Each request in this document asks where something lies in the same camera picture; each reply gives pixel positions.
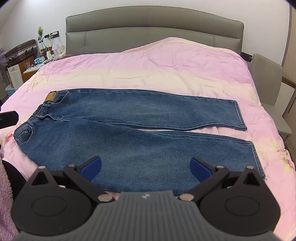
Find standing fan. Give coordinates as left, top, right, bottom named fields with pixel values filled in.
left=0, top=47, right=9, bottom=80

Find white slatted appliance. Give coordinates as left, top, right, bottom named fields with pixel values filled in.
left=7, top=65, right=24, bottom=90

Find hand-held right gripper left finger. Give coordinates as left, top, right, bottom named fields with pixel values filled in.
left=31, top=156, right=115, bottom=203

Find wooden nightstand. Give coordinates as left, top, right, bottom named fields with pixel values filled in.
left=18, top=54, right=42, bottom=82

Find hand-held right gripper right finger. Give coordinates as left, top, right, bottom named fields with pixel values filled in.
left=178, top=157, right=260, bottom=202

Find pink floral duvet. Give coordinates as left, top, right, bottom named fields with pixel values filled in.
left=0, top=37, right=290, bottom=193

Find small green potted plant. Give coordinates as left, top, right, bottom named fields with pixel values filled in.
left=37, top=26, right=48, bottom=52

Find grey chair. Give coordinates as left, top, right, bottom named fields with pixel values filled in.
left=251, top=53, right=293, bottom=138

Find brown suitcase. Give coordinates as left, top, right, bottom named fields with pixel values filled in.
left=5, top=39, right=37, bottom=62

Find light blue bin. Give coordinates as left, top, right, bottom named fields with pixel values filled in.
left=5, top=84, right=16, bottom=97

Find blue denim pants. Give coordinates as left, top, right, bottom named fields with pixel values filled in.
left=13, top=89, right=266, bottom=196

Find grey padded bed headboard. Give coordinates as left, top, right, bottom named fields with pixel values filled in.
left=66, top=6, right=245, bottom=56

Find pink fuzzy cloth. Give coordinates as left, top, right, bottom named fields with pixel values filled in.
left=0, top=160, right=17, bottom=238

